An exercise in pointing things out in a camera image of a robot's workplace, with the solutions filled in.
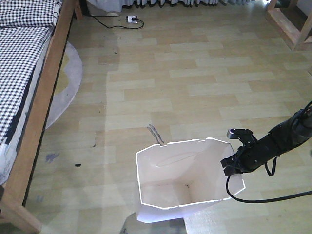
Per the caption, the black white checkered bedding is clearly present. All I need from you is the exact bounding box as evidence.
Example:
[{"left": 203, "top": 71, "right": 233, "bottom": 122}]
[{"left": 0, "top": 0, "right": 63, "bottom": 184}]

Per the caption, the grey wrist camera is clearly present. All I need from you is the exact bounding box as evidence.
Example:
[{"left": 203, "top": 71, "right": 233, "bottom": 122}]
[{"left": 227, "top": 128, "right": 253, "bottom": 139}]

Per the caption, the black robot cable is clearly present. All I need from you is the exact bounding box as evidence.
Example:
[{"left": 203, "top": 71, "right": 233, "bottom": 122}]
[{"left": 225, "top": 170, "right": 312, "bottom": 203}]

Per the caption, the black power cord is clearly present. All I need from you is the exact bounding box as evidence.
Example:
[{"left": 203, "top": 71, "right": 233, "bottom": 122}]
[{"left": 89, "top": 14, "right": 144, "bottom": 30}]

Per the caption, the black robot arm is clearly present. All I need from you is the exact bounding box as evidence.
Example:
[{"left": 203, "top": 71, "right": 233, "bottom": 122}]
[{"left": 221, "top": 107, "right": 312, "bottom": 176}]

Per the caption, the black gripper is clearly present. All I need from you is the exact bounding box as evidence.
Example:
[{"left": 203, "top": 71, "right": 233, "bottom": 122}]
[{"left": 220, "top": 140, "right": 273, "bottom": 176}]

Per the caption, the round grey rug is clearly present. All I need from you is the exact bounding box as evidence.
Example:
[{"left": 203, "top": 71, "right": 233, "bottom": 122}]
[{"left": 45, "top": 42, "right": 83, "bottom": 129}]

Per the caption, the white curtain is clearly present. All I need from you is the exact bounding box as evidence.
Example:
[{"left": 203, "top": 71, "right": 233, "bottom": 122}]
[{"left": 86, "top": 0, "right": 250, "bottom": 13}]

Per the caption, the white power strip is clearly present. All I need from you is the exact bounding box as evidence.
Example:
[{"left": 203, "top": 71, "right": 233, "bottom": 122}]
[{"left": 126, "top": 15, "right": 138, "bottom": 24}]

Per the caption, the wooden shelf frame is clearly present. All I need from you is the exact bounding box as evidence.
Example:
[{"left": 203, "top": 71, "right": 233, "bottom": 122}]
[{"left": 266, "top": 0, "right": 312, "bottom": 51}]

